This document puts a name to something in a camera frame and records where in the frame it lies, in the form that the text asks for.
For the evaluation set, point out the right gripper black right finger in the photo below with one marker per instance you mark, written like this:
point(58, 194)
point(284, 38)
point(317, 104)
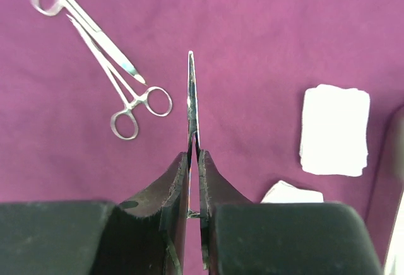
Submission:
point(242, 237)

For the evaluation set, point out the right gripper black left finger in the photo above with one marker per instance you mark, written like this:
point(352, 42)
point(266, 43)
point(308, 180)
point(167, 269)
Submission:
point(142, 235)

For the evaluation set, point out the surgical scissors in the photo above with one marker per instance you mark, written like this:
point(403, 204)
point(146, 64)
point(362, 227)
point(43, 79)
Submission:
point(96, 33)

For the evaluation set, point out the gauze pad bottom right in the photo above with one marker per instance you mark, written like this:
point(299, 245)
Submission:
point(285, 193)

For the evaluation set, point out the gauze pad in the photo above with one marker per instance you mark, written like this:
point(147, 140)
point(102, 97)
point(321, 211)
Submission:
point(334, 131)
point(285, 193)

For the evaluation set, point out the steel tray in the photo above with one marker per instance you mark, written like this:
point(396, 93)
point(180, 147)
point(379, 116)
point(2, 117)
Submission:
point(383, 217)

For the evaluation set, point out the gauze pad middle right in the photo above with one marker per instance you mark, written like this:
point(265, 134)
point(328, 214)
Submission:
point(334, 131)

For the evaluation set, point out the purple cloth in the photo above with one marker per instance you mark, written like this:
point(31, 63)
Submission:
point(254, 60)

